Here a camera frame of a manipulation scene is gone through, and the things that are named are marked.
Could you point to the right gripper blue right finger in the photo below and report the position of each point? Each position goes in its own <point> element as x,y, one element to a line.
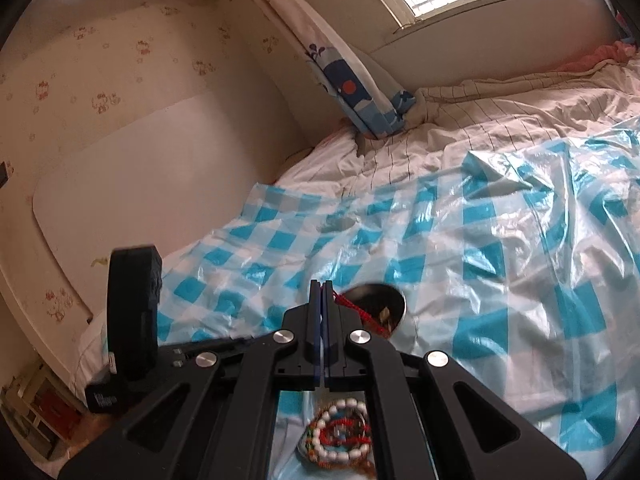
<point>326,323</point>

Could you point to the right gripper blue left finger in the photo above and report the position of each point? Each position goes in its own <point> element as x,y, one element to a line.
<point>314,330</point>

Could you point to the round metal tin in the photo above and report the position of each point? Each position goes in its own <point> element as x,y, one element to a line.
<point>384,304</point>

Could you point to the white bed headboard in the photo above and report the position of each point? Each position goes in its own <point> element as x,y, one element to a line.
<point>165,180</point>

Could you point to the blue white checkered plastic sheet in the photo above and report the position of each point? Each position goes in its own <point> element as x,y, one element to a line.
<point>245,407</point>

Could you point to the blue white patterned pillow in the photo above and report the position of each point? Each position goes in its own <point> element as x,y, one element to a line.
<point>372,99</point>

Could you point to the pink checkered blanket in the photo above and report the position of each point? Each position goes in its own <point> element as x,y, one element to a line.
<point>619,52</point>

